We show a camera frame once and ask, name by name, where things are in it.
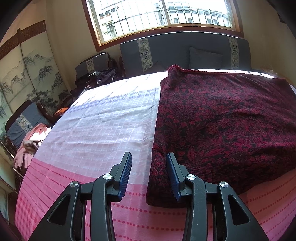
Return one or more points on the pile of dark clothes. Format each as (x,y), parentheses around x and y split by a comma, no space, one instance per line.
(101,76)

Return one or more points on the grey armchair with dark clothes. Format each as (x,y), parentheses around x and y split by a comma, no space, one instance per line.
(99,61)

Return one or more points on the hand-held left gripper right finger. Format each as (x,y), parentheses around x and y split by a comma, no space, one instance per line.
(174,180)

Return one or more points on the grey sofa with patterned strips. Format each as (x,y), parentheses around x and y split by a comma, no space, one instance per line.
(173,51)

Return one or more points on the pink clothes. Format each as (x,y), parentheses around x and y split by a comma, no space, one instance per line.
(30,143)

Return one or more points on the grey armchair with pink clothes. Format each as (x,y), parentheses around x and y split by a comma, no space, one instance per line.
(18,125)

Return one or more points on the orange cloth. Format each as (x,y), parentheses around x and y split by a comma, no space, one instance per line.
(61,111)

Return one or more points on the dark red patterned sweater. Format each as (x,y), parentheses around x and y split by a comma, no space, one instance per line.
(219,115)

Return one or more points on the wooden framed window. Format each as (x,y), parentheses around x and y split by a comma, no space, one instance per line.
(138,14)

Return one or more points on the large grey cushion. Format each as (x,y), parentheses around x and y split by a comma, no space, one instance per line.
(205,58)

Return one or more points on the pink checked blanket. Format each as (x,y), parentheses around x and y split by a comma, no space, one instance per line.
(92,129)

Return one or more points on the painted folding screen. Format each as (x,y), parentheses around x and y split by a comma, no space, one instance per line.
(34,69)

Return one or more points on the small grey cushion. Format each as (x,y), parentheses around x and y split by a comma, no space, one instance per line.
(157,67)

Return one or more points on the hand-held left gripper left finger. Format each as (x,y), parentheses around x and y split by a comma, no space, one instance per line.
(123,178)

